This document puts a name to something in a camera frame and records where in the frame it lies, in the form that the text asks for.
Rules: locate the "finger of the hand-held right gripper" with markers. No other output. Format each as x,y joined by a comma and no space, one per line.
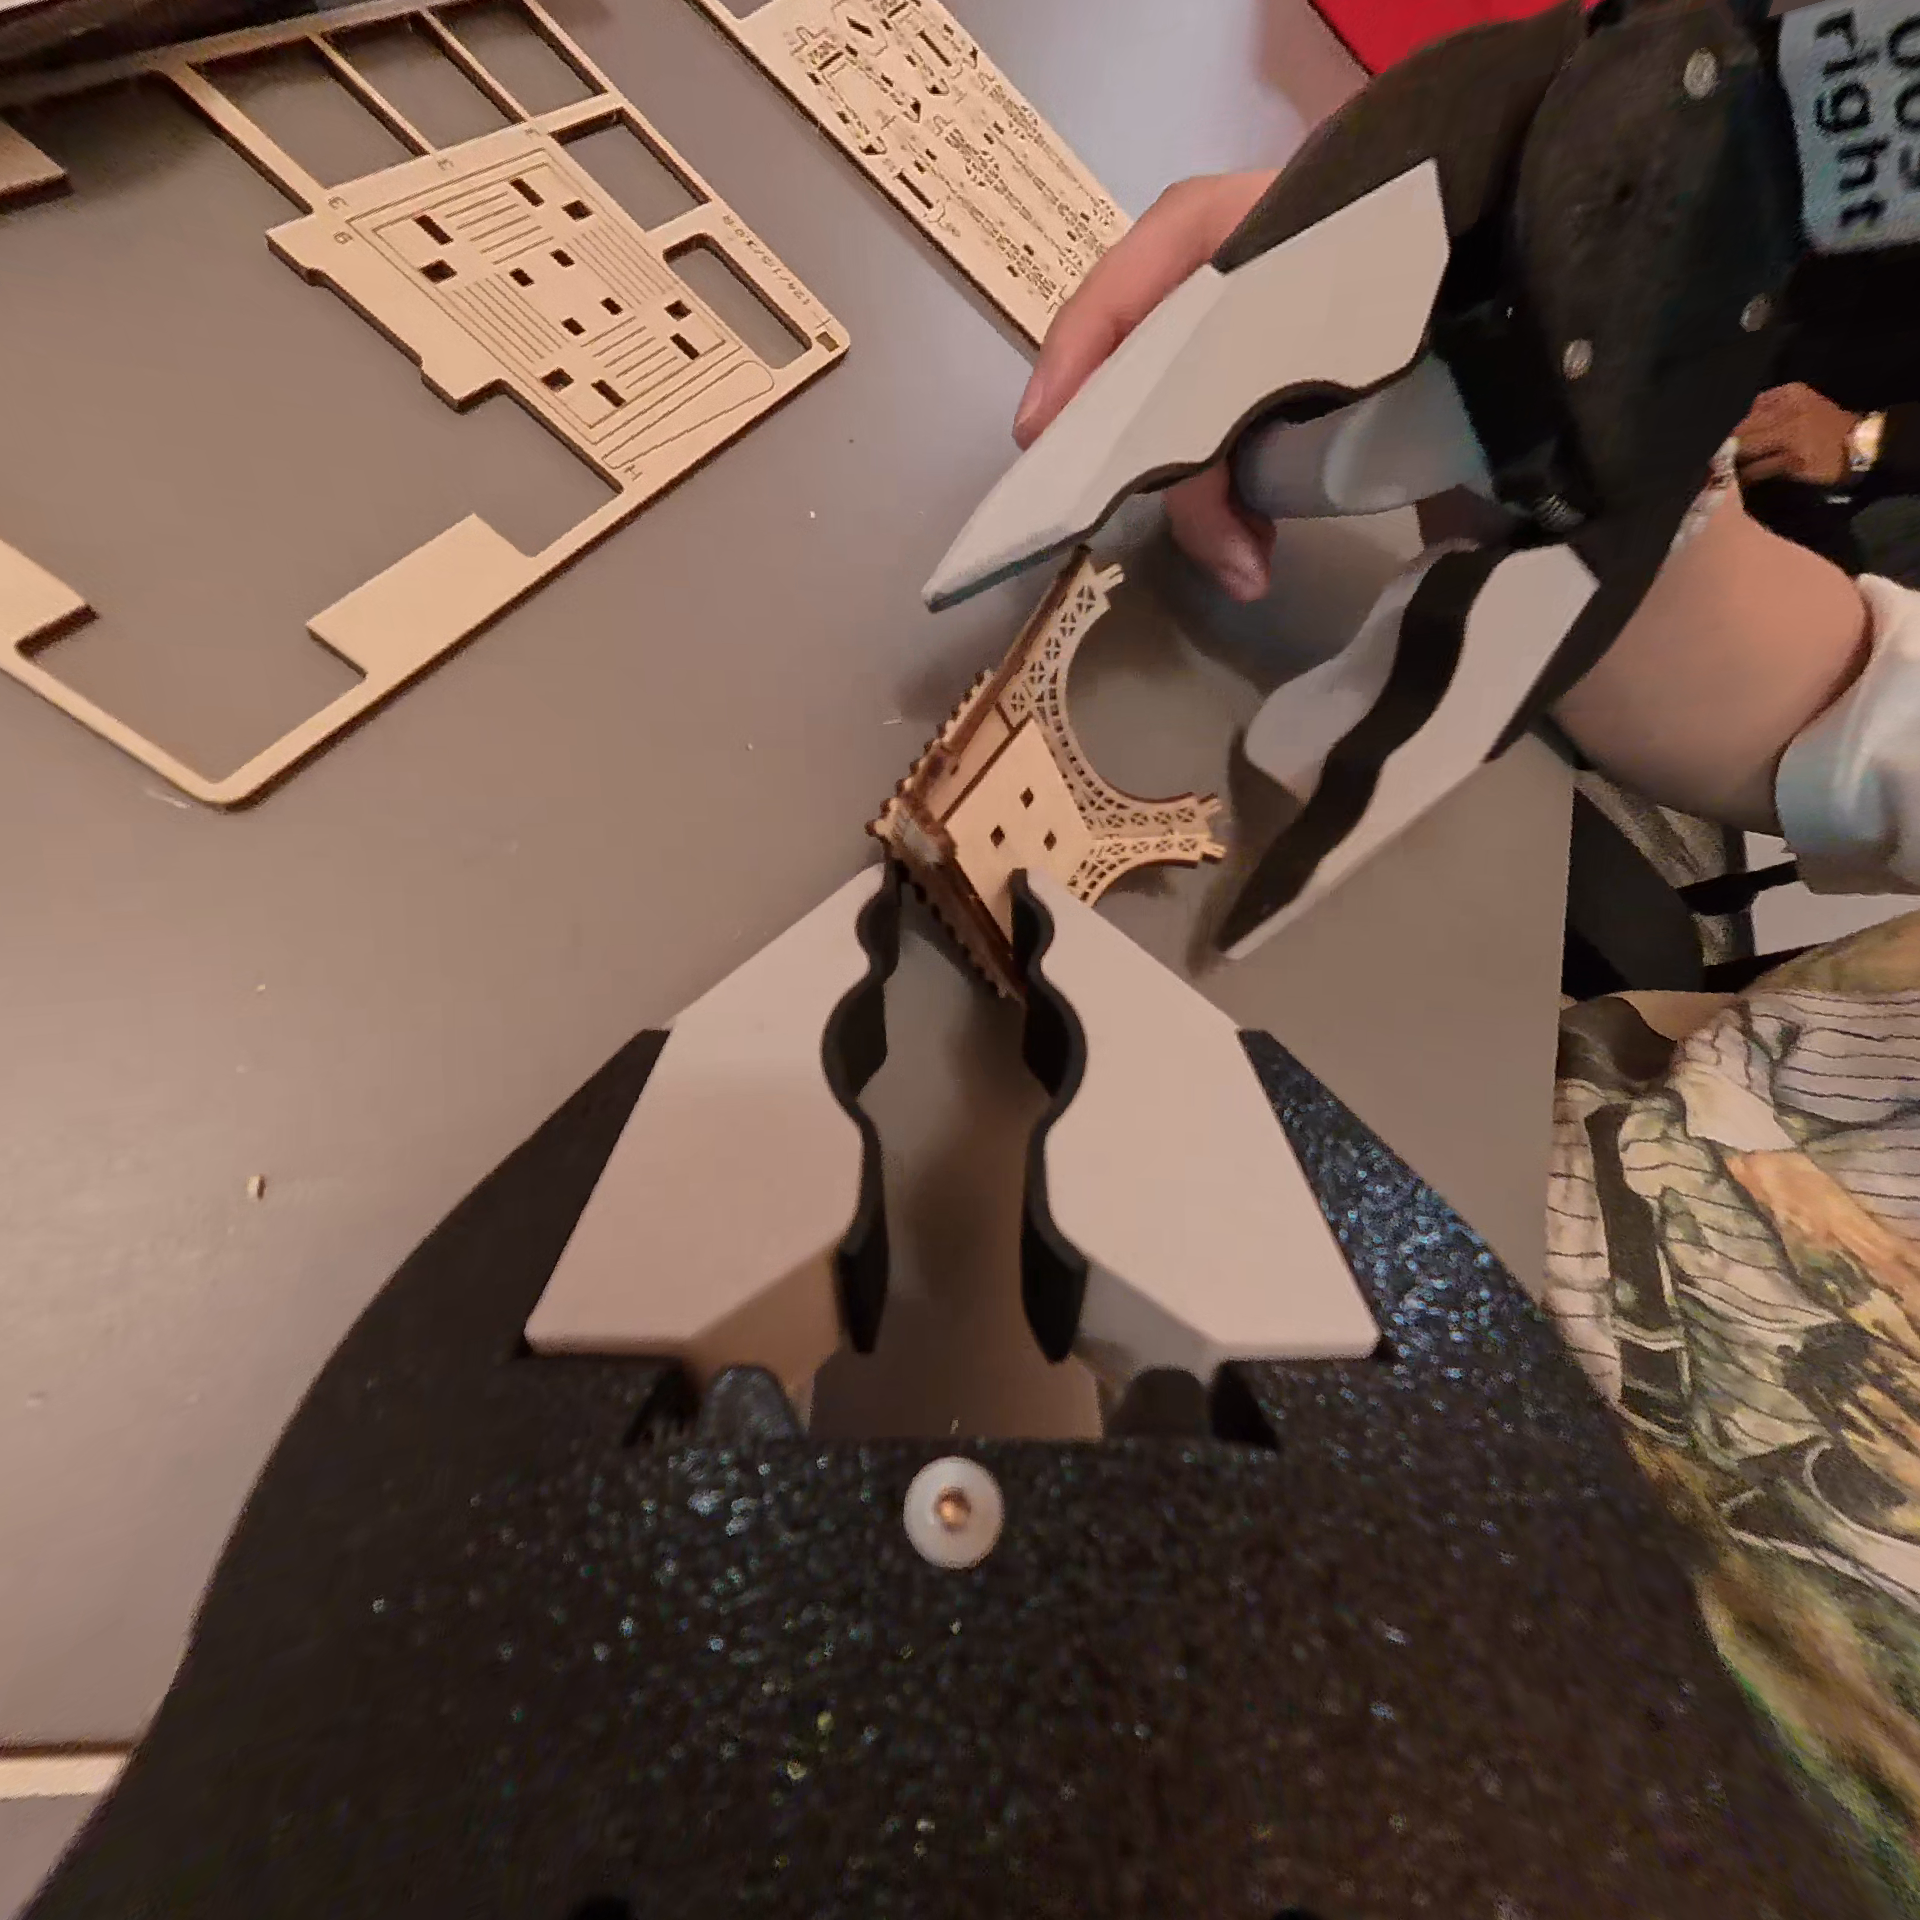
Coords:
1200,388
1485,661

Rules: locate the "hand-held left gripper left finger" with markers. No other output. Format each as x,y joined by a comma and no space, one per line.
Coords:
690,1201

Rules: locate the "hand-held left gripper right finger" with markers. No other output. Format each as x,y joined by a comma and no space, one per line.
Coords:
1200,1201

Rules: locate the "wooden lattice tower base model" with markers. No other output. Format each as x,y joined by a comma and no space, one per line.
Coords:
1019,810

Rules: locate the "person's right forearm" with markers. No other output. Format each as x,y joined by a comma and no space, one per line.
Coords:
1694,675

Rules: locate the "grey desk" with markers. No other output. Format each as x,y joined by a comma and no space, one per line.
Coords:
376,974

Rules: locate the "person's right hand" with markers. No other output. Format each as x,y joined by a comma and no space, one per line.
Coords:
1141,254

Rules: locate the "red object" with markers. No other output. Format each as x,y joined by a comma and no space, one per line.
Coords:
1395,22

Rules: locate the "wooden sheet with small parts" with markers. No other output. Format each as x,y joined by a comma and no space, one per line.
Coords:
961,148

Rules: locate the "printed shirt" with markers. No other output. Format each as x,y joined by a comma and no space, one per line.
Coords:
1770,1201

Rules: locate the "dark box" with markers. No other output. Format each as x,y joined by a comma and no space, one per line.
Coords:
149,22

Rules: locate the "large wooden puzzle sheet frame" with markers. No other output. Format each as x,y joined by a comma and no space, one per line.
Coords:
346,264

